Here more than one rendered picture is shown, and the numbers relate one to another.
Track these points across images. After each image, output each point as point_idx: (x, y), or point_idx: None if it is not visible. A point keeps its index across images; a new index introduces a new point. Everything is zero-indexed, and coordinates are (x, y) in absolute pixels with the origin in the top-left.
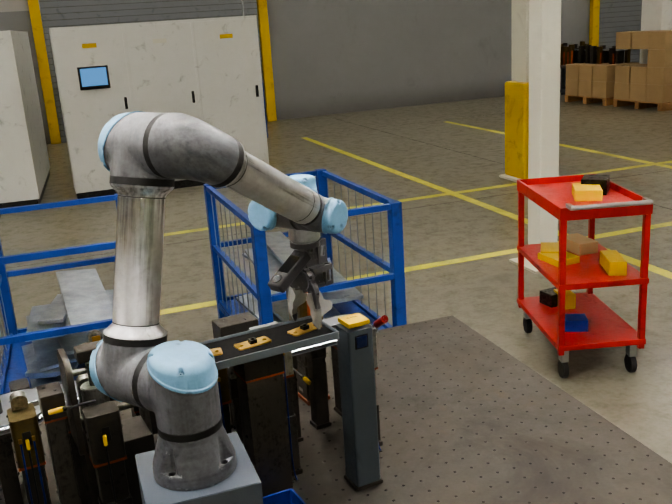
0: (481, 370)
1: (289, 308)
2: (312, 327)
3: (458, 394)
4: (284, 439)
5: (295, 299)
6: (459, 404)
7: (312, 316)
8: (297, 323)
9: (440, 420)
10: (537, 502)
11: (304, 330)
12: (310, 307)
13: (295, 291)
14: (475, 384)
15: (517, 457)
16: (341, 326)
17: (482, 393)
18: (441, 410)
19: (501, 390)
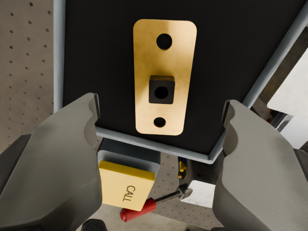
0: (181, 203)
1: (257, 117)
2: (147, 107)
3: (174, 179)
4: None
5: (227, 162)
6: (165, 172)
7: (82, 108)
8: (221, 107)
9: (162, 153)
10: (48, 116)
11: (148, 75)
12: (74, 136)
13: (241, 217)
14: (173, 191)
15: (94, 145)
16: (141, 164)
17: (162, 186)
18: (170, 162)
19: (155, 193)
